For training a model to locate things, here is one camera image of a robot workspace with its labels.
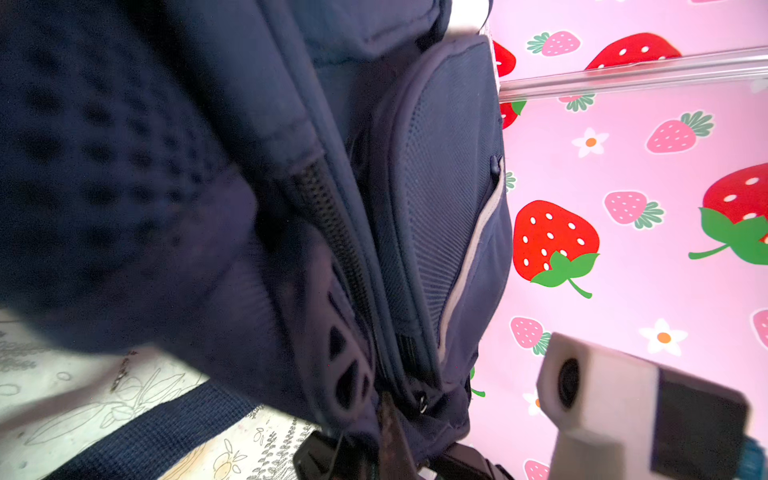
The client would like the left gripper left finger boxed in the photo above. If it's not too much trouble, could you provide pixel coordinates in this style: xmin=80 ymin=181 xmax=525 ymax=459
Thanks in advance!
xmin=293 ymin=431 xmax=360 ymax=480

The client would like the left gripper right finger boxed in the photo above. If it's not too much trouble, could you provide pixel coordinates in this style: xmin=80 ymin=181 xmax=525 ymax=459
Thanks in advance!
xmin=377 ymin=392 xmax=420 ymax=480

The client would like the navy blue student backpack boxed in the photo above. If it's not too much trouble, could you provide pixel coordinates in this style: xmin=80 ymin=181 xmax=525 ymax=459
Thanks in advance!
xmin=1 ymin=1 xmax=512 ymax=479

